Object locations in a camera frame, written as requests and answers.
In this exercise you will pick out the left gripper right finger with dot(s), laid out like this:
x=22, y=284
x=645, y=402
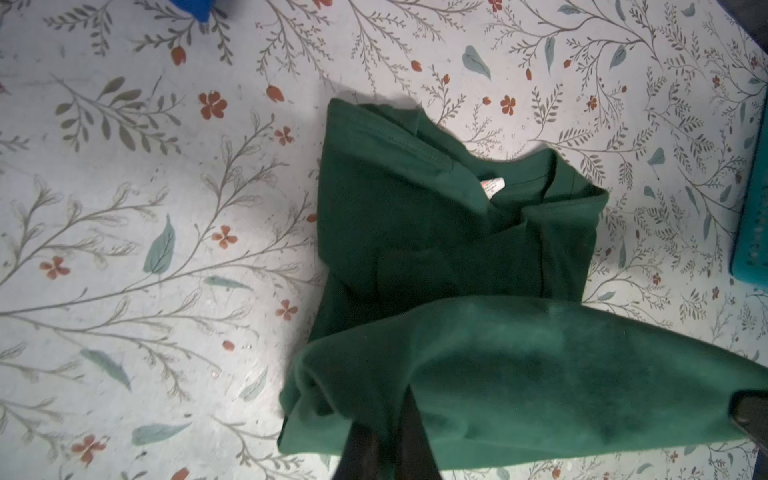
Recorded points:
x=414, y=458

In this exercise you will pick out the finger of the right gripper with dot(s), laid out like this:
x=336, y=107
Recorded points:
x=748, y=411

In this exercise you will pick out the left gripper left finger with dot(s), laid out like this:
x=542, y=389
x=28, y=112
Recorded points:
x=360, y=456

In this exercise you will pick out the teal plastic laundry basket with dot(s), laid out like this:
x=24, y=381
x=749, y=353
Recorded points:
x=749, y=259

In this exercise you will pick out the green t-shirt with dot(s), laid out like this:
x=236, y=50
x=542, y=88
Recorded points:
x=453, y=298

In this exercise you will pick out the blue folded t-shirt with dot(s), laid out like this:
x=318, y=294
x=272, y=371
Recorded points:
x=200, y=10

